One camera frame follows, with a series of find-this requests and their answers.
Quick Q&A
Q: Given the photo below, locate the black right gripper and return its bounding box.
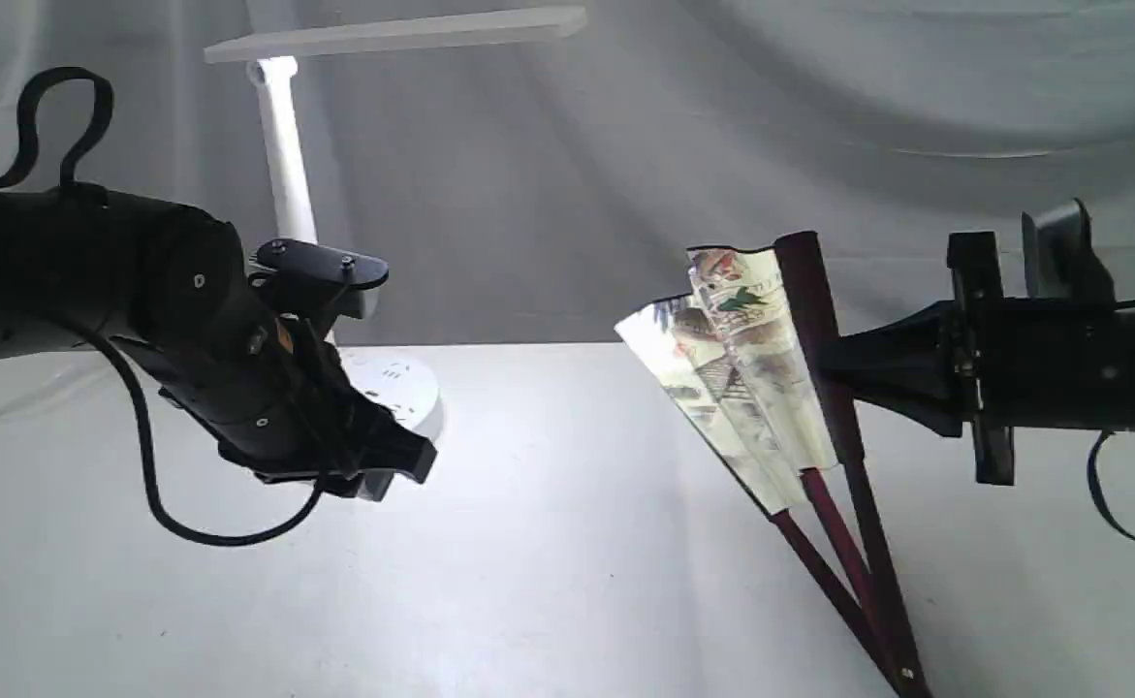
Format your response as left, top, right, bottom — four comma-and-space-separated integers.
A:
814, 232, 1015, 486

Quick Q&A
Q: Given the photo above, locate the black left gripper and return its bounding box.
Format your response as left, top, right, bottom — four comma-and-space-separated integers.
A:
136, 218, 437, 502

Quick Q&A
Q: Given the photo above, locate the painted paper folding fan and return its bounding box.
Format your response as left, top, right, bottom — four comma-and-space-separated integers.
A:
615, 232, 933, 697

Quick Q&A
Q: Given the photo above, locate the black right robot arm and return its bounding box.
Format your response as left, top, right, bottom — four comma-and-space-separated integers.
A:
814, 233, 1135, 486

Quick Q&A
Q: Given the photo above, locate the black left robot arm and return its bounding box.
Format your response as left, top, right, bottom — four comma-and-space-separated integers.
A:
0, 190, 437, 502

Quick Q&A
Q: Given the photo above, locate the white desk lamp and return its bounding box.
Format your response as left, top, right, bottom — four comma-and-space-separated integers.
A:
204, 8, 589, 437

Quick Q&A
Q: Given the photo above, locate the grey backdrop curtain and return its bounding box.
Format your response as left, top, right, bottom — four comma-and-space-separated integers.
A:
0, 0, 1135, 350

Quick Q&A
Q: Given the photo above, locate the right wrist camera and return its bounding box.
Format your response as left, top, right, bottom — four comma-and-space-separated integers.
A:
1022, 197, 1117, 304

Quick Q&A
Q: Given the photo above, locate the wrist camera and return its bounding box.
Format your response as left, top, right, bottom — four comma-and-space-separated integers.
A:
1022, 197, 1117, 304
249, 238, 390, 328

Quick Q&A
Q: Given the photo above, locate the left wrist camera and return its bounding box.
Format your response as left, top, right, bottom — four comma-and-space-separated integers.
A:
249, 238, 390, 328

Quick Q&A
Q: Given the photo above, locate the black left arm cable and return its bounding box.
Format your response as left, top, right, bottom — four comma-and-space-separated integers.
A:
0, 66, 326, 548

